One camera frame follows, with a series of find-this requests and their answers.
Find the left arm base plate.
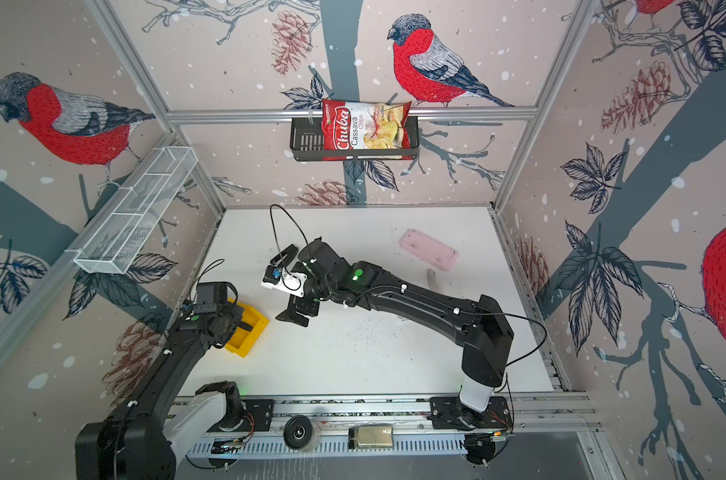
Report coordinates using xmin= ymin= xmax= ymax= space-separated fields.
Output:
xmin=212 ymin=398 xmax=275 ymax=433

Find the black round knob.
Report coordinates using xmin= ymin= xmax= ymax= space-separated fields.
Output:
xmin=283 ymin=415 xmax=314 ymax=451

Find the tan rectangular device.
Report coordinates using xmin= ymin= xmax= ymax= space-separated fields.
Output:
xmin=348 ymin=424 xmax=394 ymax=450

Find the yellow plastic bin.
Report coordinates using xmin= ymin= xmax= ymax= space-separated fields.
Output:
xmin=225 ymin=303 xmax=270 ymax=358

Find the red cassava chips bag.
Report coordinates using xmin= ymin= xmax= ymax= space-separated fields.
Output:
xmin=321 ymin=99 xmax=411 ymax=149

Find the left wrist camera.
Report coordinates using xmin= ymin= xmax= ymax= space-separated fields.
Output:
xmin=194 ymin=282 xmax=229 ymax=311

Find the pink rectangular case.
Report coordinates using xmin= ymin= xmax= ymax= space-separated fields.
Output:
xmin=399 ymin=229 xmax=458 ymax=271

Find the white wire mesh shelf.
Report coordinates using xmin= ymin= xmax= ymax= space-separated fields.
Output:
xmin=74 ymin=146 xmax=198 ymax=274

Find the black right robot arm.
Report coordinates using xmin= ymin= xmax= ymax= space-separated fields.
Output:
xmin=261 ymin=238 xmax=514 ymax=413

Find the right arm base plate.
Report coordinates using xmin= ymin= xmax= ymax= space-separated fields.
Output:
xmin=427 ymin=396 xmax=513 ymax=432

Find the black wall basket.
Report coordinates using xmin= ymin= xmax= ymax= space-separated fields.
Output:
xmin=289 ymin=116 xmax=420 ymax=162

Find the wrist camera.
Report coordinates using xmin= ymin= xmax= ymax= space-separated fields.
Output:
xmin=194 ymin=282 xmax=229 ymax=311
xmin=261 ymin=265 xmax=308 ymax=298

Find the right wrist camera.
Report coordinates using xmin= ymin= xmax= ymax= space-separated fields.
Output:
xmin=261 ymin=265 xmax=308 ymax=298

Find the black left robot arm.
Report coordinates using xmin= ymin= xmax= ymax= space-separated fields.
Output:
xmin=75 ymin=282 xmax=246 ymax=479

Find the black clip tool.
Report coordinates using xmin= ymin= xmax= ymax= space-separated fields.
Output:
xmin=270 ymin=244 xmax=299 ymax=268

